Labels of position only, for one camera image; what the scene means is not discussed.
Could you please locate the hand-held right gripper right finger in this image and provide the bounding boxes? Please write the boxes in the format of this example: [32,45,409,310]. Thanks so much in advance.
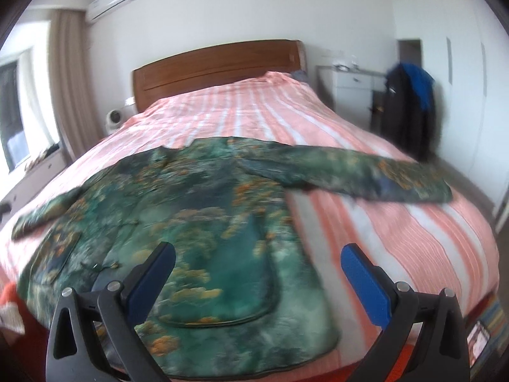
[341,243,471,382]

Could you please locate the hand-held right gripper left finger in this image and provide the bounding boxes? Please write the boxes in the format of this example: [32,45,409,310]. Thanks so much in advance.
[45,242,176,382]

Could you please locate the green printed jacket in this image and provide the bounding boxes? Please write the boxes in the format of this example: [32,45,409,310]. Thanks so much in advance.
[12,136,454,378]

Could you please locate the colourful striped mat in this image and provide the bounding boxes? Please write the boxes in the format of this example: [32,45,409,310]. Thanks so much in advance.
[465,298,502,367]

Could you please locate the white window seat cabinet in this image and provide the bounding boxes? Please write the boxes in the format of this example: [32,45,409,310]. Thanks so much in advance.
[0,151,68,216]

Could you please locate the white round fan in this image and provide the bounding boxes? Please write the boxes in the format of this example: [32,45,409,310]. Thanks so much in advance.
[104,108,134,134]

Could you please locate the black jacket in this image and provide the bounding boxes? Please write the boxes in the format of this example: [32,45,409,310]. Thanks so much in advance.
[384,63,438,162]

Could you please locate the bed with pink striped cover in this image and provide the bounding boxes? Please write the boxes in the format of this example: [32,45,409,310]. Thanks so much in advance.
[0,71,499,382]

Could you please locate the white dresser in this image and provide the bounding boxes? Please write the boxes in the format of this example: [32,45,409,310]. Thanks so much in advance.
[316,64,388,132]

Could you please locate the blue garment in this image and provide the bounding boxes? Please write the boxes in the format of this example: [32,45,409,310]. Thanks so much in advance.
[401,63,436,110]

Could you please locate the white wardrobe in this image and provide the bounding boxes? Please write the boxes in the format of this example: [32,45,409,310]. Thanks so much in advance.
[437,0,509,223]

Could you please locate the beige curtain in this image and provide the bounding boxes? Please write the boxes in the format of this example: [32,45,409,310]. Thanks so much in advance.
[48,9,105,160]

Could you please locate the window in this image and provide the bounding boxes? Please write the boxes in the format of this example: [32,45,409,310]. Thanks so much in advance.
[0,48,60,172]

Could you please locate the wooden headboard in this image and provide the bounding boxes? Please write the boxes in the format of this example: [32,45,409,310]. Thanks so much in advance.
[132,40,309,114]

